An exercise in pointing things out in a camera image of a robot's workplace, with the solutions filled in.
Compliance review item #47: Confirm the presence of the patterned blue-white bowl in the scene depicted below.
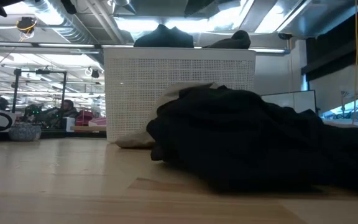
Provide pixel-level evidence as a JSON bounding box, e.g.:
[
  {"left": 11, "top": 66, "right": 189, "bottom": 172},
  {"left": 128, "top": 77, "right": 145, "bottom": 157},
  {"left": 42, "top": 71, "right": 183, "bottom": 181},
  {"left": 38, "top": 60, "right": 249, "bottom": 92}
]
[{"left": 8, "top": 123, "right": 42, "bottom": 142}]

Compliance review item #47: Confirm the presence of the yellow hanging cable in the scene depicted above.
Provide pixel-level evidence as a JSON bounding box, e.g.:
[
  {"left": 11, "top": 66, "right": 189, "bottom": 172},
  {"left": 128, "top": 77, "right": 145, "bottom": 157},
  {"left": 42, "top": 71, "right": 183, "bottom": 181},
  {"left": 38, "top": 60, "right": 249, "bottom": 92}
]
[{"left": 352, "top": 0, "right": 358, "bottom": 123}]

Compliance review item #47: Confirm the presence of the person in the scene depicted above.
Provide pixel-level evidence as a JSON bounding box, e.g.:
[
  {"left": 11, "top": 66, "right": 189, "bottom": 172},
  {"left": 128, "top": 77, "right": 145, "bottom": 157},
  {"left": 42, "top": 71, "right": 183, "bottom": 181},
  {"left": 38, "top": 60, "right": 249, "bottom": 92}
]
[{"left": 50, "top": 99, "right": 80, "bottom": 119}]

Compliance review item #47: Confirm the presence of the black garment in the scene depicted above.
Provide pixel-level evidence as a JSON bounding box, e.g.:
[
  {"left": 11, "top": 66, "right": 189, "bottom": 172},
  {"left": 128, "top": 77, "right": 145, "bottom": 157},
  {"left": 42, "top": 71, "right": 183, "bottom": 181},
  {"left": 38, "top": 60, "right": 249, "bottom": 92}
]
[{"left": 145, "top": 85, "right": 358, "bottom": 196}]

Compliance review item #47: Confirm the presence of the dark brown-grey garment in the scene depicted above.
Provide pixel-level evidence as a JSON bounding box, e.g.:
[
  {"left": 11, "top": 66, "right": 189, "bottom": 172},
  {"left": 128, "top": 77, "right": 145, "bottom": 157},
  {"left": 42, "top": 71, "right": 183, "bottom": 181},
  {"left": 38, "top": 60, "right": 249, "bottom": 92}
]
[{"left": 203, "top": 29, "right": 252, "bottom": 50}]

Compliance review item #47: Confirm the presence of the white perforated laundry basket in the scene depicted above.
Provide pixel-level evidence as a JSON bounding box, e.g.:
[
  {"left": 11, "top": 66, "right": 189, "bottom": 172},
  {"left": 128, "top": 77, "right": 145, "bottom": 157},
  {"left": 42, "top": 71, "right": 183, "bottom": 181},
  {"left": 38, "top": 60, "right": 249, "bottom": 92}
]
[{"left": 103, "top": 47, "right": 257, "bottom": 143}]

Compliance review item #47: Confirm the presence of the black ceiling camera, yellow cable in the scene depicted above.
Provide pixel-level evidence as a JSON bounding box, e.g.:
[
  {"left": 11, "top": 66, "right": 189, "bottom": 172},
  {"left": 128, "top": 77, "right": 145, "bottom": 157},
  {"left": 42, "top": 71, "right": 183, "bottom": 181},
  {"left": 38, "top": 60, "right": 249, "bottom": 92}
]
[{"left": 16, "top": 16, "right": 38, "bottom": 34}]

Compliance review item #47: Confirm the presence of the red bin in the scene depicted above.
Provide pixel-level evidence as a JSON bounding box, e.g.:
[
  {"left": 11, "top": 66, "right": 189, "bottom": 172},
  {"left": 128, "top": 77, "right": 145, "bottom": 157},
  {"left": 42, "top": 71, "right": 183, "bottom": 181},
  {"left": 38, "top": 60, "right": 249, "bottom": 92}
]
[{"left": 75, "top": 110, "right": 95, "bottom": 127}]

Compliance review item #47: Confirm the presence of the black metal frame stand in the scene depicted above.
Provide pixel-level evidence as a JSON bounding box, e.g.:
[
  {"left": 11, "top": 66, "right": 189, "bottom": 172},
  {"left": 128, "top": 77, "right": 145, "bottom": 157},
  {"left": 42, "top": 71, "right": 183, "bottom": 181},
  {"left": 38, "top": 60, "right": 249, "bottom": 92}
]
[{"left": 12, "top": 68, "right": 68, "bottom": 114}]

